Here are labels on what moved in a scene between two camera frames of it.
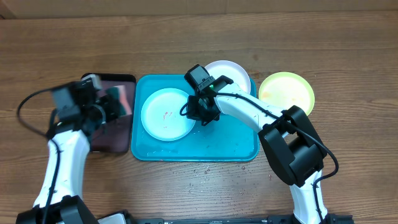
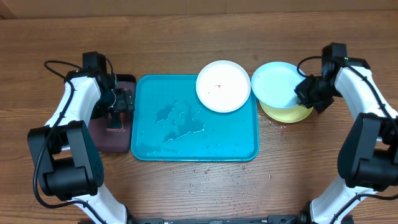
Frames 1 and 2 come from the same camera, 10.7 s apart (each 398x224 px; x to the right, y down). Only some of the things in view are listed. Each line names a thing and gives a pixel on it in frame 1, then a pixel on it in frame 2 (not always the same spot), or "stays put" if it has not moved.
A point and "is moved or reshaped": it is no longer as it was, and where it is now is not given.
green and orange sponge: x=119 y=94 is moved or reshaped
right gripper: x=196 y=115 → x=300 y=91
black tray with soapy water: x=115 y=135 stays put
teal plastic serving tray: x=224 y=139 stays put
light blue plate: x=161 y=115 → x=273 y=84
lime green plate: x=284 y=89 is moved or reshaped
